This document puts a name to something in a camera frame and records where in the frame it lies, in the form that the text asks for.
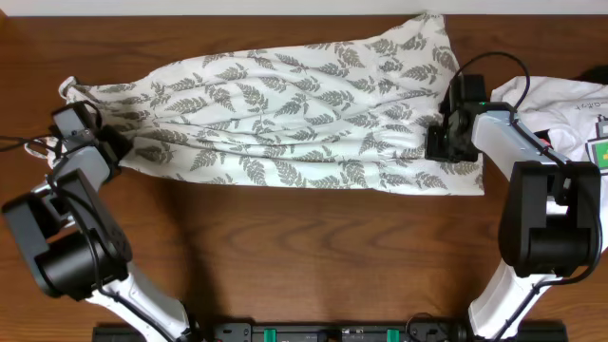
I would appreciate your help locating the white fern-print dress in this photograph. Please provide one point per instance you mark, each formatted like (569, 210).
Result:
(341, 115)

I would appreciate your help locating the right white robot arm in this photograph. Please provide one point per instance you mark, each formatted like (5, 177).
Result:
(550, 233)

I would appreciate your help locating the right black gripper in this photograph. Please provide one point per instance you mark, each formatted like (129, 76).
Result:
(433, 153)

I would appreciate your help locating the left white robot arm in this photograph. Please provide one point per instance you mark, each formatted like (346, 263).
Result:
(74, 247)

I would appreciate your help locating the white t-shirt with pixel graphic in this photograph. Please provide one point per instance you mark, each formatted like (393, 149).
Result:
(569, 110)

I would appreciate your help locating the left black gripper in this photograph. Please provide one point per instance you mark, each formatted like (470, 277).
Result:
(121, 144)

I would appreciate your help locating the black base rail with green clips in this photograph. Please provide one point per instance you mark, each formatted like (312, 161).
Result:
(417, 329)

